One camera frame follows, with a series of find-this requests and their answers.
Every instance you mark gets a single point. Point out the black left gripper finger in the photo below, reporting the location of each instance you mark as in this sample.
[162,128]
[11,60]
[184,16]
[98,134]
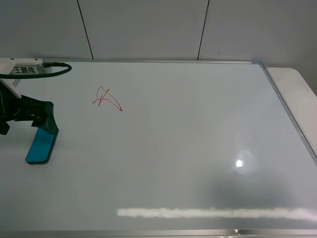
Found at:
[4,128]
[40,113]

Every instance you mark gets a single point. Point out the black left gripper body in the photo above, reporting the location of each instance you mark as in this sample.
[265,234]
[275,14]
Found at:
[10,99]

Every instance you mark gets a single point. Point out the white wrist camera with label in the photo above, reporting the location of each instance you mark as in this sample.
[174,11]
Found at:
[21,66]

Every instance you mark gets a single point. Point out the red marker scribble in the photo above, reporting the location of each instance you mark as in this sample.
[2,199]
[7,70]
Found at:
[103,95]

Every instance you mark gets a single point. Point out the teal whiteboard eraser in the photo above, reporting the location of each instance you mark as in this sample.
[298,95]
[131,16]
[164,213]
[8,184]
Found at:
[41,148]

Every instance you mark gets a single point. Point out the white whiteboard with aluminium frame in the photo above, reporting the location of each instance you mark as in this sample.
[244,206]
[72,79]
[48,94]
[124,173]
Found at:
[200,150]

